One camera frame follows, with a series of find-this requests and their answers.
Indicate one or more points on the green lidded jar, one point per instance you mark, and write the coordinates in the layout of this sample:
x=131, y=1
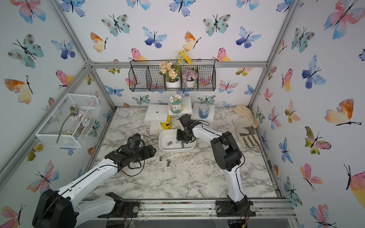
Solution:
x=175, y=103

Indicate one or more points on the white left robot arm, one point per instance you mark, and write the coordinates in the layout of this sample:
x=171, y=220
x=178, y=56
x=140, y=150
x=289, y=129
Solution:
x=63, y=208

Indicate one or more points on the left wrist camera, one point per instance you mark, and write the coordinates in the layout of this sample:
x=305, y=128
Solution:
x=135, y=142

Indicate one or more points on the black wire wall basket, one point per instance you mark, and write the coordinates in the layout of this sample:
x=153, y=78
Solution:
x=197, y=75

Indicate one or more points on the pink artificial rose stem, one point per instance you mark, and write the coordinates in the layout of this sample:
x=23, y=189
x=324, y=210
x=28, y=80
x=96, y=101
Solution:
x=75, y=114

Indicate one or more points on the white mesh wall basket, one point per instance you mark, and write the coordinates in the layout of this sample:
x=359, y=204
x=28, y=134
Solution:
x=88, y=126

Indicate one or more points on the yellow bottle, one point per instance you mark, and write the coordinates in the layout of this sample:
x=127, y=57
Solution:
x=167, y=124

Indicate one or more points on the beige work glove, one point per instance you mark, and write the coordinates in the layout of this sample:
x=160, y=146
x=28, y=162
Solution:
x=244, y=111

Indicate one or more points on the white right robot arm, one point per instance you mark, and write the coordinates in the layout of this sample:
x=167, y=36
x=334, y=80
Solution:
x=228, y=157

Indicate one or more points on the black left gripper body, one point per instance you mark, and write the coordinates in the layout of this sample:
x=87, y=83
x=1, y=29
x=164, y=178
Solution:
x=144, y=153

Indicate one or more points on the white display stand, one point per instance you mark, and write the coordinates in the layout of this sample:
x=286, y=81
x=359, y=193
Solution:
x=157, y=113

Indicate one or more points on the yellow artificial flower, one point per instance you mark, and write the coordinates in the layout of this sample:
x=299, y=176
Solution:
x=182, y=57

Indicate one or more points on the purple flowers white pot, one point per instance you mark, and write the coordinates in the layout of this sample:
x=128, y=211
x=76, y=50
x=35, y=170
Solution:
x=189, y=76

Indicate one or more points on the white storage box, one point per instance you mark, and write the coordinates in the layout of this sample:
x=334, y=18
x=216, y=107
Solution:
x=170, y=135

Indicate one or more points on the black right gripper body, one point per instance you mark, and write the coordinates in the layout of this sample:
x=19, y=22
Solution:
x=181, y=135

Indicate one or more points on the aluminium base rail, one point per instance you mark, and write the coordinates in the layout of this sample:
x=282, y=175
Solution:
x=176, y=209

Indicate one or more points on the blue can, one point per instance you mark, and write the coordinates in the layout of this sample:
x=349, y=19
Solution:
x=204, y=111

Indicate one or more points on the grey patterned work glove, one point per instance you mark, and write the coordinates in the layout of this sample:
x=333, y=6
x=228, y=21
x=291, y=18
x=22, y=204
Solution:
x=246, y=133

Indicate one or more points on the beige flowers white pot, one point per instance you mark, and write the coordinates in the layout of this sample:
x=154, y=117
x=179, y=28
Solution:
x=171, y=74

